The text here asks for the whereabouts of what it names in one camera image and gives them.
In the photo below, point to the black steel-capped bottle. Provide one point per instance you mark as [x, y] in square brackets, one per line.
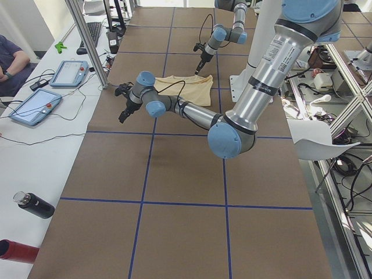
[34, 204]

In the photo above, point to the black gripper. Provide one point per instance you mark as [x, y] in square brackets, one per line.
[129, 107]
[203, 59]

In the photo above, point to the aluminium frame post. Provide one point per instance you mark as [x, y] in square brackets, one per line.
[87, 40]

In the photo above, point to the blue teach pendant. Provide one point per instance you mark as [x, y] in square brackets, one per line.
[36, 107]
[69, 74]

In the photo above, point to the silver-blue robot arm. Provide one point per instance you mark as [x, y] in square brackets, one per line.
[219, 34]
[298, 25]

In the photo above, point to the seated person in blue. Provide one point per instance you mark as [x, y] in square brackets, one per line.
[15, 67]

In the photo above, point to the black keyboard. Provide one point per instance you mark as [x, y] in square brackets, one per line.
[95, 30]

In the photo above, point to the white curved shroud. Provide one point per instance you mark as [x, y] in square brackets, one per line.
[313, 141]

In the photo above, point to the brown table mat with blue grid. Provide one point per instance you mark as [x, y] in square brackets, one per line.
[148, 199]

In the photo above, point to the beige long-sleeve printed shirt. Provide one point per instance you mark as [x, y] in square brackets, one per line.
[196, 89]

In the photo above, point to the far blue teach pendant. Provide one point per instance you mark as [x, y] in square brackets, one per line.
[69, 74]

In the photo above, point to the green plastic clamp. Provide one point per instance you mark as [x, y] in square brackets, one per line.
[60, 47]

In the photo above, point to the black computer mouse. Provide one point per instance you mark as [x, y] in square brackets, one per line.
[81, 51]

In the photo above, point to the red bottle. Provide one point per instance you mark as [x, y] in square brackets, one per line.
[17, 252]

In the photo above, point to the near blue teach pendant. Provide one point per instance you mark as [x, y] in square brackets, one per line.
[36, 107]

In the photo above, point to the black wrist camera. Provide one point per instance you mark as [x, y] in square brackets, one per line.
[199, 46]
[123, 89]

